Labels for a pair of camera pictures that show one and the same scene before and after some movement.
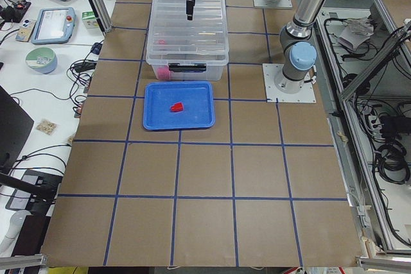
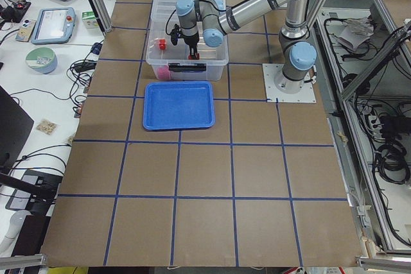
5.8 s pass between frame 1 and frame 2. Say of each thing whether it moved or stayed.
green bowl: stayed
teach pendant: stayed
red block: moved
